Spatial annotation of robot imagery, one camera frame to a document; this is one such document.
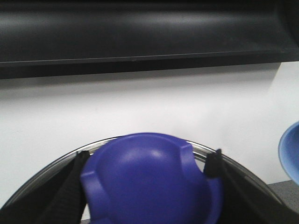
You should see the light blue ribbed plastic cup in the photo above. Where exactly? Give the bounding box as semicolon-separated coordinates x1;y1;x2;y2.
278;121;299;185

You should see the black range hood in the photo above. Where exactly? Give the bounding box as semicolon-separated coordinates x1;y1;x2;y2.
0;0;299;79

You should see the glass lid with blue knob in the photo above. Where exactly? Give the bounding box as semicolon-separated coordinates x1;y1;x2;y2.
0;132;283;224

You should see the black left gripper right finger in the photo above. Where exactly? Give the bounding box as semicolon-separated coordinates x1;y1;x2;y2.
204;149;299;224

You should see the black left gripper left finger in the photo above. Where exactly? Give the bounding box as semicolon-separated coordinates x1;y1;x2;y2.
0;151;89;224

